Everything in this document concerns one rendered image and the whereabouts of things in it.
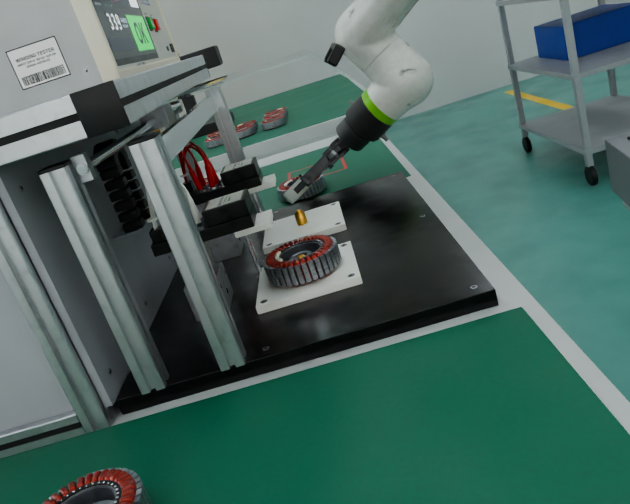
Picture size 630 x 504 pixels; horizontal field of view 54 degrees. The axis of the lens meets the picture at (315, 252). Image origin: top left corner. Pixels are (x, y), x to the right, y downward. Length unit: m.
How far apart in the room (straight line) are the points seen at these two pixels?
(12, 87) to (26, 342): 0.30
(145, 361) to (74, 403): 0.10
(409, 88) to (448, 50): 5.09
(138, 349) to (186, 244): 0.14
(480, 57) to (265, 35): 2.06
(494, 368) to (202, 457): 0.30
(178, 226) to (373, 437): 0.30
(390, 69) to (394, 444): 0.86
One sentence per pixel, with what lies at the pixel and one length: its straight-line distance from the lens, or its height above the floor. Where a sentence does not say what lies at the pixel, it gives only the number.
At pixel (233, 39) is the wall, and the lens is 6.19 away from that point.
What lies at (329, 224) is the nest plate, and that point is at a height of 0.78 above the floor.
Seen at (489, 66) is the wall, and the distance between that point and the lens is 6.48.
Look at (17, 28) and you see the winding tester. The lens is 0.83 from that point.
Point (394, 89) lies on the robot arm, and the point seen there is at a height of 0.94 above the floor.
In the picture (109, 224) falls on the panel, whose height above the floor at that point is 0.93.
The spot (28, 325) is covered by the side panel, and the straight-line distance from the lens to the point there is 0.78.
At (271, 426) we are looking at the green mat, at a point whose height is 0.75.
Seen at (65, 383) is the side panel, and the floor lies 0.82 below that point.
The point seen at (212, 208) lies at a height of 0.92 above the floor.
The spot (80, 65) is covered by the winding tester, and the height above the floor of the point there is 1.14.
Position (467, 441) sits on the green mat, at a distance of 0.57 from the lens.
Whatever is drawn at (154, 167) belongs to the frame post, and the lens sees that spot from 0.68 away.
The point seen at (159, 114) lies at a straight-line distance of 1.06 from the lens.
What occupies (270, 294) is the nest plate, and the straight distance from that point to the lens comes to 0.88.
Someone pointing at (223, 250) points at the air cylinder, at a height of 0.79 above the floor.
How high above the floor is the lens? 1.11
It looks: 19 degrees down
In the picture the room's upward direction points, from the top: 18 degrees counter-clockwise
